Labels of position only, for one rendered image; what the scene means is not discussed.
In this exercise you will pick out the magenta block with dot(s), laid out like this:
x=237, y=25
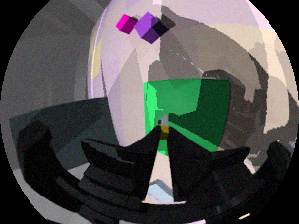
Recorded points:
x=126, y=24

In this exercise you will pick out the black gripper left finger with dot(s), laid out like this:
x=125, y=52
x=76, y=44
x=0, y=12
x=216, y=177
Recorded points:
x=135, y=160

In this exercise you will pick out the purple cube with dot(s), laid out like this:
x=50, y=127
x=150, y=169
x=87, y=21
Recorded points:
x=149, y=28

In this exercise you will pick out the grey panel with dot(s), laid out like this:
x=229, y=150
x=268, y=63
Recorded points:
x=70, y=123

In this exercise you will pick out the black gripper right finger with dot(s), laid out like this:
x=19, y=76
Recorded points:
x=190, y=164

